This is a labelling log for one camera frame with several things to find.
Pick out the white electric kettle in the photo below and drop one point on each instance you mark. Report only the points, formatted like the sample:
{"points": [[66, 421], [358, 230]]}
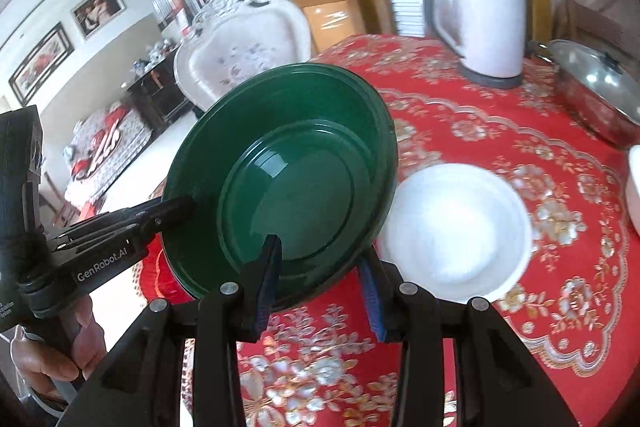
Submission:
{"points": [[490, 27]]}

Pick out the framed couple photo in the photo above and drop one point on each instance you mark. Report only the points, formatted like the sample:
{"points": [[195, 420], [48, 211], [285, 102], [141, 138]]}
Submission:
{"points": [[97, 9]]}

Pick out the large white bowl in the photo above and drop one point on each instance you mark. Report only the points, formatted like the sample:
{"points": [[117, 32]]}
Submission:
{"points": [[460, 232]]}

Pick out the red floral tablecloth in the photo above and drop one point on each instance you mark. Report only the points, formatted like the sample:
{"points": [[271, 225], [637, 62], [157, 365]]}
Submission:
{"points": [[500, 142]]}

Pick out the sofa with printed cover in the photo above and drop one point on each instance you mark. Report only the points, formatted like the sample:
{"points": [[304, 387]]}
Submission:
{"points": [[105, 152]]}

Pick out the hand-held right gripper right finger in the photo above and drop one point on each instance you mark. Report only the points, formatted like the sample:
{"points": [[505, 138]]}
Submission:
{"points": [[374, 307]]}

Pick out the dark wooden cabinet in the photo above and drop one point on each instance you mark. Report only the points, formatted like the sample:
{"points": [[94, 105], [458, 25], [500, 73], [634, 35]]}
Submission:
{"points": [[160, 94]]}

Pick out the person's left hand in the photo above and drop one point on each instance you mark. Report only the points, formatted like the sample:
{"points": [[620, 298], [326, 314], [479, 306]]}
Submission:
{"points": [[40, 364]]}

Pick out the steel pot with glass lid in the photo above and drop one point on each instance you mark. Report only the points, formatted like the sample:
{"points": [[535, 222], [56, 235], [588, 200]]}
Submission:
{"points": [[590, 77]]}

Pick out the dark green bowl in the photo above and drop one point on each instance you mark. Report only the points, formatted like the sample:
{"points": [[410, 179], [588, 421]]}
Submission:
{"points": [[300, 187]]}

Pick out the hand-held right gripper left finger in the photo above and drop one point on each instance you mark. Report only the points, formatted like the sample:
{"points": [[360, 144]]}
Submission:
{"points": [[267, 292]]}

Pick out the framed floral painting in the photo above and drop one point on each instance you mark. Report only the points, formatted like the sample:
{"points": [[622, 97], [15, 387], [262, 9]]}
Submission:
{"points": [[40, 64]]}

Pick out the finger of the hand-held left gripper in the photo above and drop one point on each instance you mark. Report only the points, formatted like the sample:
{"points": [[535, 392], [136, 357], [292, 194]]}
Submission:
{"points": [[170, 213]]}

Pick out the small white bowl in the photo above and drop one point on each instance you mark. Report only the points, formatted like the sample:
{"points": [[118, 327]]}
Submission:
{"points": [[635, 187]]}

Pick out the white ornate chair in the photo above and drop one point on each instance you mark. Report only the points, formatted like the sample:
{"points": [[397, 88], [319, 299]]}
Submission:
{"points": [[240, 57]]}

